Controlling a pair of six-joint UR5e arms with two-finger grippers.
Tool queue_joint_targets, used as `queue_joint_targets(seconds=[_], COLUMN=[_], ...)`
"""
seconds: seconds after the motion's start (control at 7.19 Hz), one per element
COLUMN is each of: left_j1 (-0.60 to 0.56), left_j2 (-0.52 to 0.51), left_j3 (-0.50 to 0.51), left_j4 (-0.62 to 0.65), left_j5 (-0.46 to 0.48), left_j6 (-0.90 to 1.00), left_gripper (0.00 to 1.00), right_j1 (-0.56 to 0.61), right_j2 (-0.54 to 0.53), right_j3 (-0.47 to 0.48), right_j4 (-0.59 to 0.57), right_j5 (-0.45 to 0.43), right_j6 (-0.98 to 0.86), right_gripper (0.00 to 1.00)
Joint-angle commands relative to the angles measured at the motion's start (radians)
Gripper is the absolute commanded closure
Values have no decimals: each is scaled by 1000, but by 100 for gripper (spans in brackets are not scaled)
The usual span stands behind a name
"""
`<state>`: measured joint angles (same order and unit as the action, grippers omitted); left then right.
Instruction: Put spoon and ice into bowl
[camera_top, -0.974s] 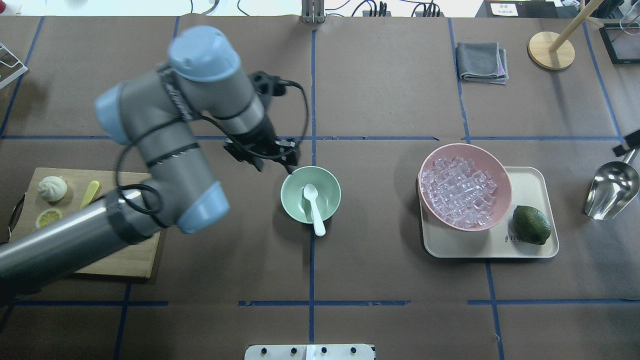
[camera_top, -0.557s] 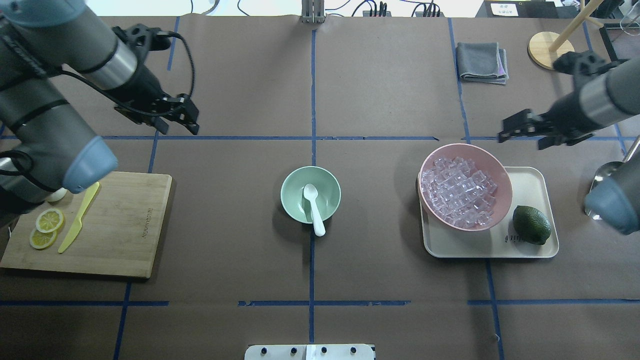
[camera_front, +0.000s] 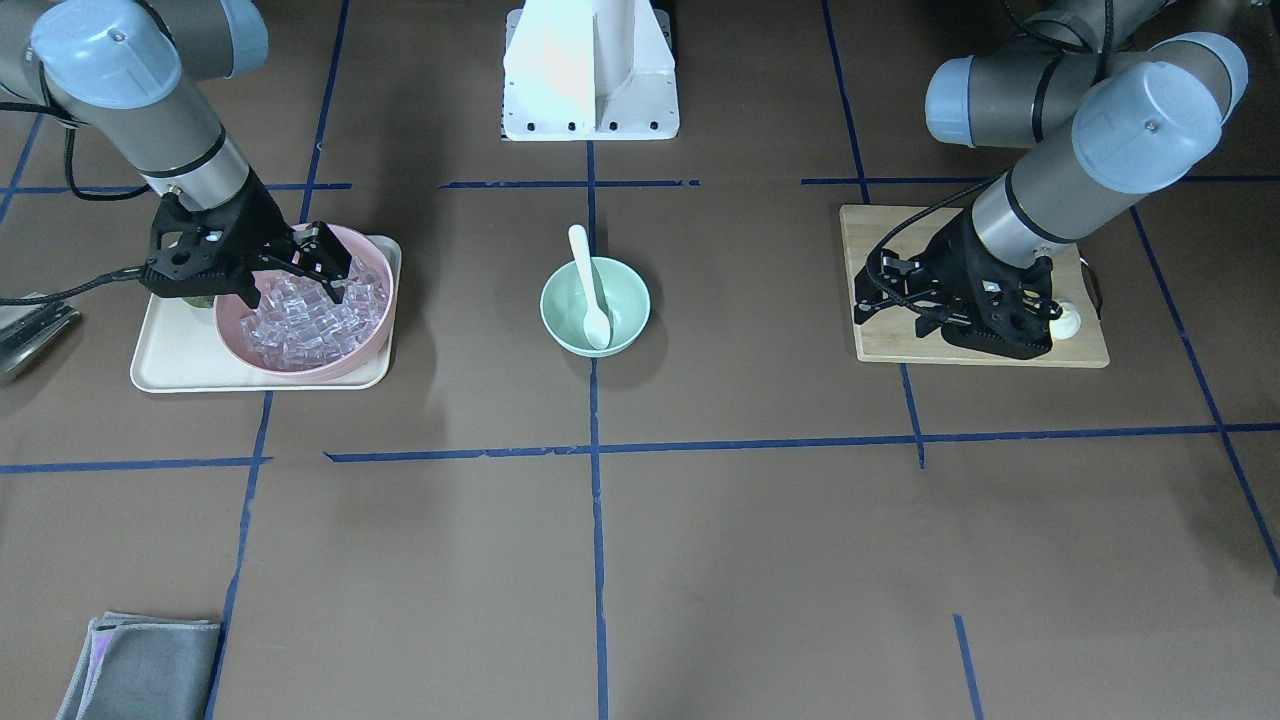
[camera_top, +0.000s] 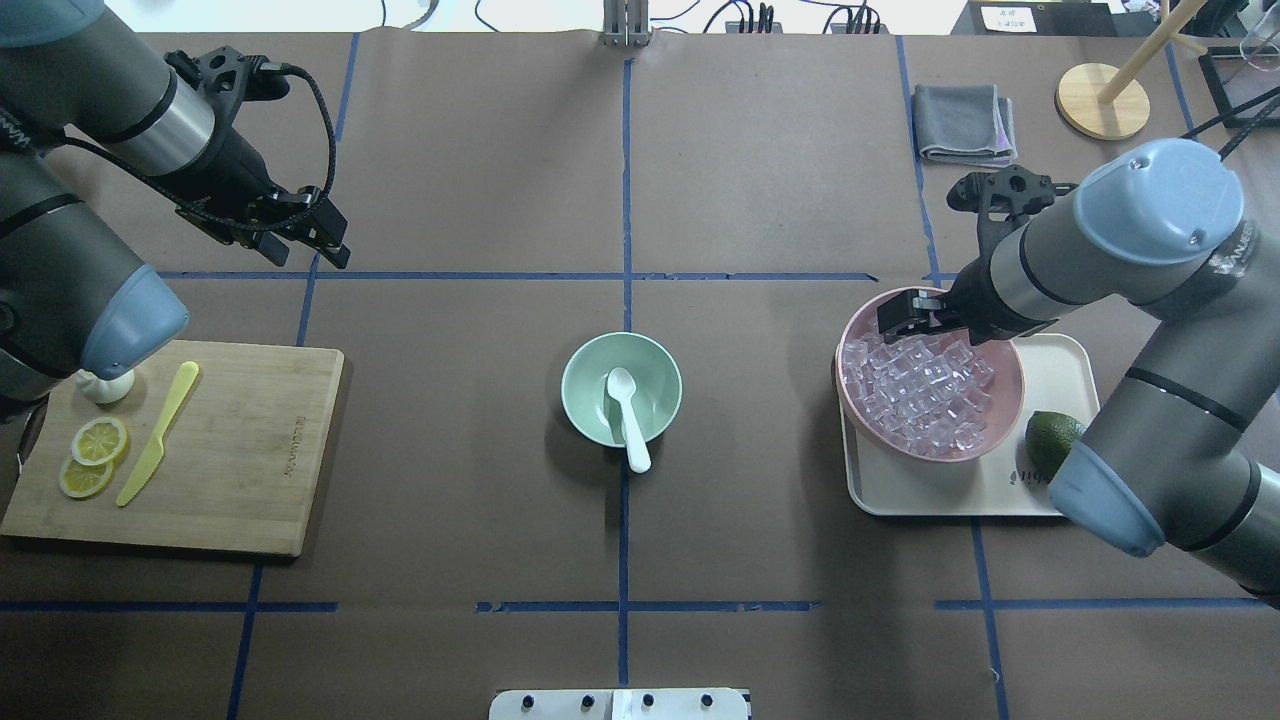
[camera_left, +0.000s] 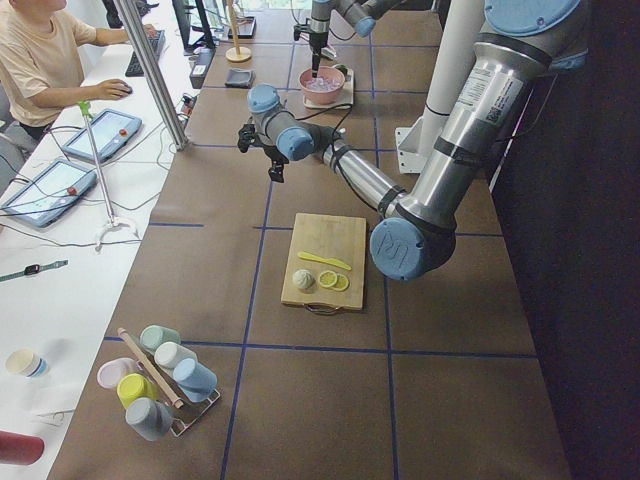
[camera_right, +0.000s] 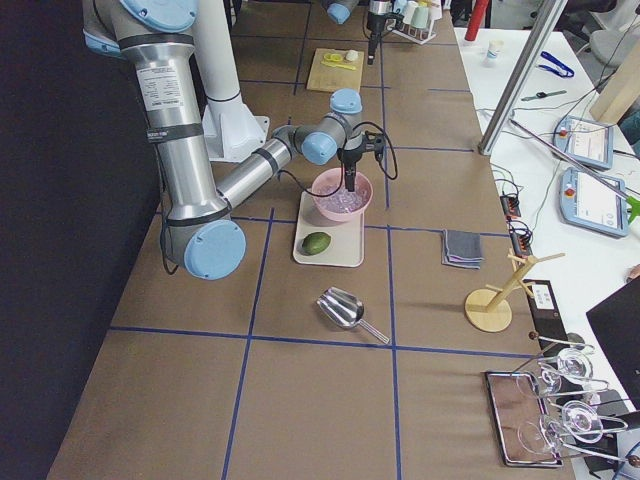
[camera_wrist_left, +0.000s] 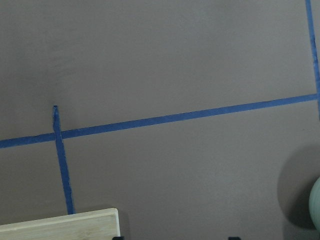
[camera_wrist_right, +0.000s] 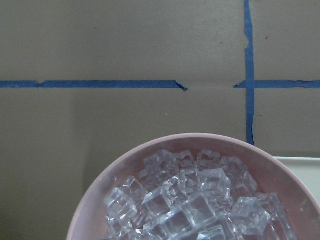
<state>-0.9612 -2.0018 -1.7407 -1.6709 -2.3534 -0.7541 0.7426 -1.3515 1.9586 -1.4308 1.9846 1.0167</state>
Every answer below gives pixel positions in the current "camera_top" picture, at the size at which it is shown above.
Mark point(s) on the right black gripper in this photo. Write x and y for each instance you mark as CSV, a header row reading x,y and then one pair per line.
x,y
968,296

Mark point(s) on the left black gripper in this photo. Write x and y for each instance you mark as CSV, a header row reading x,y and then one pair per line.
x,y
237,167

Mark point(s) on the white plastic spoon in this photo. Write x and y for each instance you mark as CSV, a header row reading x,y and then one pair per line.
x,y
621,386

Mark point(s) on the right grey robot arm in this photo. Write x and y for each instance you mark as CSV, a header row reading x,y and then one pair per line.
x,y
1163,226

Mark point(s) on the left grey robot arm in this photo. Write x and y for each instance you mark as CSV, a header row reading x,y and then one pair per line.
x,y
76,297

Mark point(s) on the clear ice cubes pile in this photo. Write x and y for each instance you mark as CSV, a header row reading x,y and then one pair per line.
x,y
926,395

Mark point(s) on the pink bowl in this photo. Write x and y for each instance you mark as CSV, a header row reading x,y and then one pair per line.
x,y
1007,390

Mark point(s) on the mint green bowl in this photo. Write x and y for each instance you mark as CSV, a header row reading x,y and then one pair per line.
x,y
597,416

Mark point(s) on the cream plastic tray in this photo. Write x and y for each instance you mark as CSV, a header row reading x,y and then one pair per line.
x,y
1057,378

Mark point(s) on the green lime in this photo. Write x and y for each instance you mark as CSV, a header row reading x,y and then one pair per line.
x,y
1048,439

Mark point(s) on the folded grey cloth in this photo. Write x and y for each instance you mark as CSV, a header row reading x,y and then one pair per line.
x,y
967,125

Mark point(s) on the bamboo cutting board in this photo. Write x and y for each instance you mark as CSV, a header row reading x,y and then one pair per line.
x,y
242,457

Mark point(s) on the white steamed bun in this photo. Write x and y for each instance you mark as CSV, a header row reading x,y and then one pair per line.
x,y
102,391

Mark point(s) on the yellow plastic knife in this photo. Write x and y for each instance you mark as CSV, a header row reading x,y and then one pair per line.
x,y
153,453

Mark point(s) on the wooden stand with pole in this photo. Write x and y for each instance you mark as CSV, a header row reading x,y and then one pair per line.
x,y
1108,103

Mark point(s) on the black box with label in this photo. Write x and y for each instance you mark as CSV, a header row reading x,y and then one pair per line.
x,y
1051,18

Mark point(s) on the black power strip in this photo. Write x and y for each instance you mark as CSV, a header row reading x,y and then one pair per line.
x,y
752,19

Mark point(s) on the black framed tray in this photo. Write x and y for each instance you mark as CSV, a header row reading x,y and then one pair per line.
x,y
1240,80

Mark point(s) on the metal camera post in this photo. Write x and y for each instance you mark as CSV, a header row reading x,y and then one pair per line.
x,y
626,23

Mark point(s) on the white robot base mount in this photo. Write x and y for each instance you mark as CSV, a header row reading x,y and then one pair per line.
x,y
622,703

